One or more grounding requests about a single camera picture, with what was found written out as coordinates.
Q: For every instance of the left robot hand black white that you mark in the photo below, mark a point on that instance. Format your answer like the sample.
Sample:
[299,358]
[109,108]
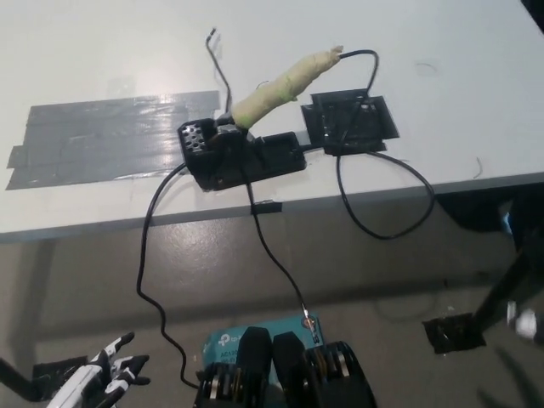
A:
[85,380]

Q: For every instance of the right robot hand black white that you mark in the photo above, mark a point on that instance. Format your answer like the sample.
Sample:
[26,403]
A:
[525,323]

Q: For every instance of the black robot torso blocks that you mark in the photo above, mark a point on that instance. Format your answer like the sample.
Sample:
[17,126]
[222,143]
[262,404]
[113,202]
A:
[255,353]

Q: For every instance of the black soldering iron stand base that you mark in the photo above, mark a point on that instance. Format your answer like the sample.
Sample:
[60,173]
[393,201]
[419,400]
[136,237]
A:
[272,159]

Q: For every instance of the black floor tape patch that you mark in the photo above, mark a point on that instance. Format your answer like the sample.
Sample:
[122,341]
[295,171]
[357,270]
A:
[47,378]
[446,336]

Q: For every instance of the dark bulky object blue spot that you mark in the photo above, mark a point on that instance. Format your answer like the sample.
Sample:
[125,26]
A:
[476,212]

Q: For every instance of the teal tp-link box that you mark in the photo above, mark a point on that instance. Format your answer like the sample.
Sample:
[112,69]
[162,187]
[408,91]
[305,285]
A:
[221,346]

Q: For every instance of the small black tape strip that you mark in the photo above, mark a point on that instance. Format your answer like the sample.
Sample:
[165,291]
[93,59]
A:
[268,207]

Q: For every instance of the grey duct tape patch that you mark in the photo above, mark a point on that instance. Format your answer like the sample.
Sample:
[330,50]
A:
[106,136]

